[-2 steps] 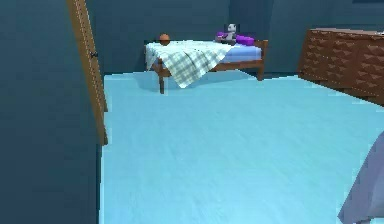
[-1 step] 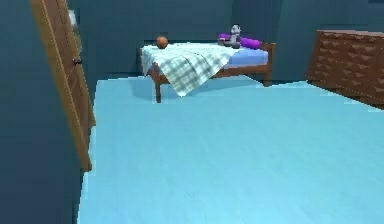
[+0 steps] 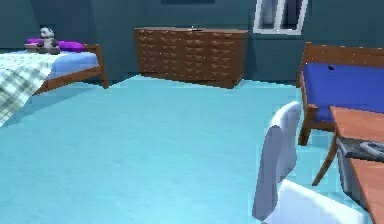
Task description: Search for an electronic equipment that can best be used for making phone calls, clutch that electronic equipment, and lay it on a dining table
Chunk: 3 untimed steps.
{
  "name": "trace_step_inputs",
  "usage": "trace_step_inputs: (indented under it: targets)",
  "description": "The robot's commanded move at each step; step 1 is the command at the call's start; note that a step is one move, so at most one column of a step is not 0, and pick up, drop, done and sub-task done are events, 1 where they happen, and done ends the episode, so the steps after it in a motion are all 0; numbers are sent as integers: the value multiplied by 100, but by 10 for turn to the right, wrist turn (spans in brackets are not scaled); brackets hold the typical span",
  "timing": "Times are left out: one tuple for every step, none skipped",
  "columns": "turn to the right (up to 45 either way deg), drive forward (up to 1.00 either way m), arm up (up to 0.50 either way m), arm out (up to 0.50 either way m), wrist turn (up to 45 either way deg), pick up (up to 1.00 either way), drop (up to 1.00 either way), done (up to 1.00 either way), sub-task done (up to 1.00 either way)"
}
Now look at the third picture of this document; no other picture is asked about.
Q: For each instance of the brown chest of drawers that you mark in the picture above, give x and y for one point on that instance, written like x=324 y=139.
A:
x=191 y=55

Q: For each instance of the small white object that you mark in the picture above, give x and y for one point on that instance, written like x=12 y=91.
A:
x=194 y=29

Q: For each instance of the white chair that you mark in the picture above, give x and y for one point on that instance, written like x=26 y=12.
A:
x=283 y=173

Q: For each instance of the brown wooden bed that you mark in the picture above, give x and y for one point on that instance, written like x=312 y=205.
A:
x=75 y=65

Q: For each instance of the white framed window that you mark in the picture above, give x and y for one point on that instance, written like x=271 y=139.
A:
x=280 y=16

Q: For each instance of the purple pillow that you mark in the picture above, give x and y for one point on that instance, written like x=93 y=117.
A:
x=70 y=45

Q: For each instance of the small black object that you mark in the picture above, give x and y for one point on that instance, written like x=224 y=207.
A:
x=330 y=68

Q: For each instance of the blue wooden sofa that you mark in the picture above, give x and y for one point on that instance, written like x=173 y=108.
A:
x=343 y=85

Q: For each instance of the grey teddy bear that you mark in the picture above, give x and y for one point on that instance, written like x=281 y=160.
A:
x=48 y=41

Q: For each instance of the dark grey box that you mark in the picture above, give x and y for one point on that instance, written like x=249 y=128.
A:
x=361 y=151

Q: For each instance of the brown wooden table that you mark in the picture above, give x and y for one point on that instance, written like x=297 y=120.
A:
x=365 y=140

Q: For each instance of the checked white blanket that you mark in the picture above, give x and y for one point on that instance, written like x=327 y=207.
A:
x=20 y=78

